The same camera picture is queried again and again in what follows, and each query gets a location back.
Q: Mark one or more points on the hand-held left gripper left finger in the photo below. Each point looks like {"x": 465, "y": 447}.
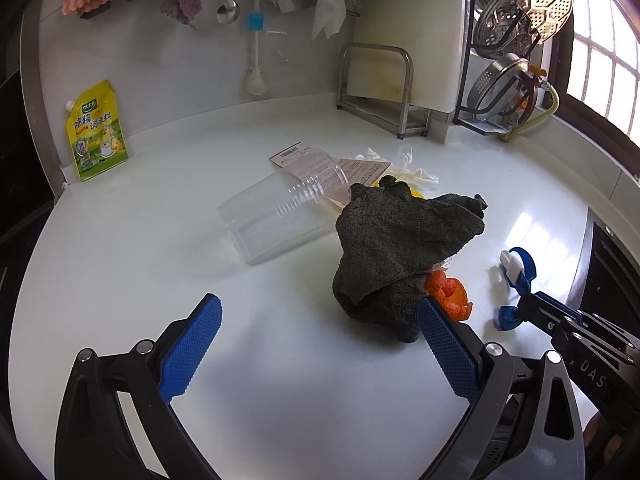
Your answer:
{"x": 192, "y": 345}

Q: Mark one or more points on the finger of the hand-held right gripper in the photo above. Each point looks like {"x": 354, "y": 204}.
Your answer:
{"x": 585, "y": 340}
{"x": 537, "y": 310}

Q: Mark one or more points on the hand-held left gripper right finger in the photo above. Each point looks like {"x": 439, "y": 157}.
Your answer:
{"x": 445, "y": 350}

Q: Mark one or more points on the orange plastic piece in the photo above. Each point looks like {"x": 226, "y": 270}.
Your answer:
{"x": 447, "y": 292}

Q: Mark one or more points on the dark grey cloth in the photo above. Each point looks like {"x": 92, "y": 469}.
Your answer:
{"x": 400, "y": 240}

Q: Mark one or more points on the clear plastic cup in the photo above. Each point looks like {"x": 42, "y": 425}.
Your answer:
{"x": 270, "y": 220}

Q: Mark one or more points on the steel kitchen sink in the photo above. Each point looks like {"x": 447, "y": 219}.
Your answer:
{"x": 615, "y": 270}

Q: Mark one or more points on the clear plastic wrapper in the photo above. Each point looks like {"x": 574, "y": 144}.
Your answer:
{"x": 417, "y": 176}

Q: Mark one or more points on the pinkish paper sheet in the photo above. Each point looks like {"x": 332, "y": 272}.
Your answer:
{"x": 300, "y": 157}

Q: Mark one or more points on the brass gas valve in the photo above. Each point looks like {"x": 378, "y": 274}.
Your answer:
{"x": 530, "y": 82}

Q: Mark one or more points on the metal strainer pot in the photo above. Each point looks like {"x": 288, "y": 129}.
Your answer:
{"x": 495, "y": 85}

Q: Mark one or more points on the yellow seasoning pouch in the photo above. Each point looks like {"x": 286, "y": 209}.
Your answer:
{"x": 97, "y": 135}

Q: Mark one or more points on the black stove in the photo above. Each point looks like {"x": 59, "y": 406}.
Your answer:
{"x": 22, "y": 170}

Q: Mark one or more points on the metal cutting board rack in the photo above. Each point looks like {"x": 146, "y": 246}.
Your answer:
{"x": 407, "y": 95}

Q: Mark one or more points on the barred window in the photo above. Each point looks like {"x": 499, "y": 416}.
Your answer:
{"x": 605, "y": 45}

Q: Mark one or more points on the steel steamer basket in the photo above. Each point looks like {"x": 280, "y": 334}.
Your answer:
{"x": 530, "y": 10}

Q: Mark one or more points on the white cutting board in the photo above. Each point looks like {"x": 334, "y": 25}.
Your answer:
{"x": 425, "y": 25}

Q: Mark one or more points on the blue and white bottle brush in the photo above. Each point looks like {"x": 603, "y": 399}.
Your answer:
{"x": 256, "y": 22}

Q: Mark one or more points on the hanging purple rag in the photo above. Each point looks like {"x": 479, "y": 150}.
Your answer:
{"x": 191, "y": 2}

